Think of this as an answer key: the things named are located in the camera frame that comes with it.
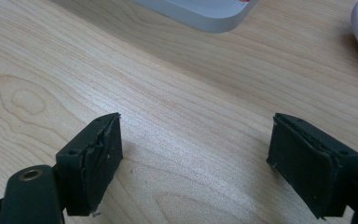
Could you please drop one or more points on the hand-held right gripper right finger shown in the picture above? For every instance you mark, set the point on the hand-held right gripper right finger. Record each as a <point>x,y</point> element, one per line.
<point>301,165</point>

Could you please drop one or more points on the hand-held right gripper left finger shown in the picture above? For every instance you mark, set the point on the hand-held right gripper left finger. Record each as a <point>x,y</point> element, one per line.
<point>101,168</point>

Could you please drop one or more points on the white storage box lid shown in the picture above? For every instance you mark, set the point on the white storage box lid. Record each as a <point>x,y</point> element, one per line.
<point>199,11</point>

